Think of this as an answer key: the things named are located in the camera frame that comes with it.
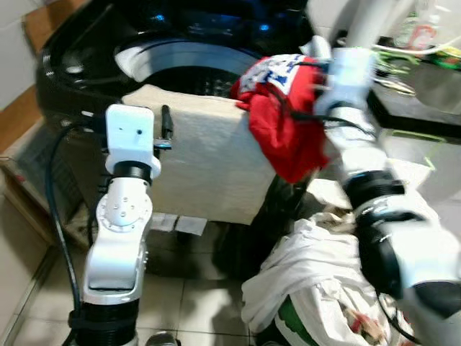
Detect soap bottle with red label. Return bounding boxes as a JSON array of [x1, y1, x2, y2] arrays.
[[414, 11, 442, 51]]

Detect green wire bag holder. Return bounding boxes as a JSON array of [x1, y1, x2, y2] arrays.
[[393, 130, 437, 170]]

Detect green laundry basket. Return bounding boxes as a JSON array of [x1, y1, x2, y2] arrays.
[[276, 296, 318, 346]]

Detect white hose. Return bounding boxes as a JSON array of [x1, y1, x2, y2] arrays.
[[375, 40, 461, 58]]

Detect steel sink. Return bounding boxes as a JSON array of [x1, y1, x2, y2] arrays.
[[411, 65, 461, 109]]

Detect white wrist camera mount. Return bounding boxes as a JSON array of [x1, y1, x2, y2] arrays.
[[105, 104, 156, 177], [326, 46, 377, 110]]

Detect green rimmed can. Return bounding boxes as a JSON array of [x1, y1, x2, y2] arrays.
[[439, 47, 461, 69]]

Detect grey white cloth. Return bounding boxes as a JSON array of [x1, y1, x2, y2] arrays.
[[299, 35, 334, 60]]

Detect brown cardboard box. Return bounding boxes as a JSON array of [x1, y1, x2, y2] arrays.
[[23, 0, 87, 51]]

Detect white pipe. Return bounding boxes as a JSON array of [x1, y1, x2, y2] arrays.
[[344, 0, 400, 51]]

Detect red patterned cloth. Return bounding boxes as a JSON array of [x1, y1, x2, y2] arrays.
[[344, 306, 386, 343]]

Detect green plastic hook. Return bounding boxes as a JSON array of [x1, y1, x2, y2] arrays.
[[375, 50, 411, 76]]

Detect beige towel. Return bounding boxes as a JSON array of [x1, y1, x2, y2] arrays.
[[121, 84, 289, 226]]

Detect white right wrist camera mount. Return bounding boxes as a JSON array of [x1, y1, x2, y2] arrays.
[[326, 46, 377, 110]]

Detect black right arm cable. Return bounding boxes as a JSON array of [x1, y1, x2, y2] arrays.
[[272, 60, 361, 125]]

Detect grey robot foot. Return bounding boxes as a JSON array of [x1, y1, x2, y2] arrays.
[[146, 332, 181, 346]]

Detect white crumpled garment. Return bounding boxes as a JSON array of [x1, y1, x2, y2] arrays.
[[240, 180, 433, 346]]

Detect black countertop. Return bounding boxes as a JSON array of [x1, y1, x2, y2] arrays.
[[367, 54, 461, 138]]

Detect clear green bottle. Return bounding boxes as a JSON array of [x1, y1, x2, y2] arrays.
[[396, 16, 417, 48]]

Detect grey counter cabinet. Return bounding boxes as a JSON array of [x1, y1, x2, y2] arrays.
[[375, 130, 461, 210]]

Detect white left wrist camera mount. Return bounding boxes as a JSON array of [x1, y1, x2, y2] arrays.
[[105, 104, 156, 177]]

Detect black washing machine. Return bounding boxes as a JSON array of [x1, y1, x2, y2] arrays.
[[32, 0, 321, 282]]

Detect metal scissors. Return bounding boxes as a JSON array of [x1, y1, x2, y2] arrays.
[[375, 78, 417, 96]]

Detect red t-shirt with white print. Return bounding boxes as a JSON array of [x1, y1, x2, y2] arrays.
[[229, 54, 334, 185]]

